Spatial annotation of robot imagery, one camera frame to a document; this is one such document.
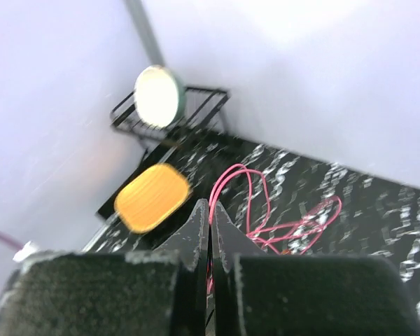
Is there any orange woven basket tray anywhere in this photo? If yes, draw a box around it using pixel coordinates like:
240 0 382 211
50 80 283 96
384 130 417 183
114 163 191 234

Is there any black wire dish rack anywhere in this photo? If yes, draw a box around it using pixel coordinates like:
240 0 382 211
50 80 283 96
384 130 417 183
110 85 230 150

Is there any pink cable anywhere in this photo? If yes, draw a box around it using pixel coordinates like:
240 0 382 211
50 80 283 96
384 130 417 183
204 163 343 295

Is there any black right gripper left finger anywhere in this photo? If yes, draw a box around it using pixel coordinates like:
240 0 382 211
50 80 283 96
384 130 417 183
0 199 209 335

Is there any black marbled mat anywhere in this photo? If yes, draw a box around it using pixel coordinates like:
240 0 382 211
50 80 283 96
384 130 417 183
80 131 420 323

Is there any white bowl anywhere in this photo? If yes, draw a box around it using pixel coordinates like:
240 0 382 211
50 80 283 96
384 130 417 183
134 65 186 128

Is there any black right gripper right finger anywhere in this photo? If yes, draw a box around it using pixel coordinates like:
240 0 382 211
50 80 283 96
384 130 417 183
211 204 420 335

